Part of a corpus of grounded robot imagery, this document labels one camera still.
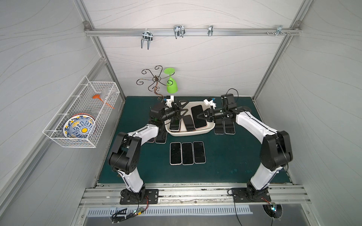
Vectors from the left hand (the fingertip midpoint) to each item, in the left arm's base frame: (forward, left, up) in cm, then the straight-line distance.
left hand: (189, 105), depth 79 cm
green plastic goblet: (+22, +12, -4) cm, 25 cm away
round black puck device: (-46, -45, -30) cm, 71 cm away
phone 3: (+2, +10, -24) cm, 26 cm away
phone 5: (-23, +17, +1) cm, 29 cm away
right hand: (-5, -5, -4) cm, 8 cm away
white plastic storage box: (-2, +4, -26) cm, 27 cm away
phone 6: (+1, -22, -25) cm, 33 cm away
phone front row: (-18, +8, -25) cm, 32 cm away
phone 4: (-6, +19, -27) cm, 34 cm away
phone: (-21, 0, -26) cm, 33 cm away
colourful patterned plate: (-20, +50, +7) cm, 54 cm away
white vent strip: (-47, +10, -28) cm, 56 cm away
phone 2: (-16, -7, -26) cm, 32 cm away
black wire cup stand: (+10, +21, +5) cm, 24 cm away
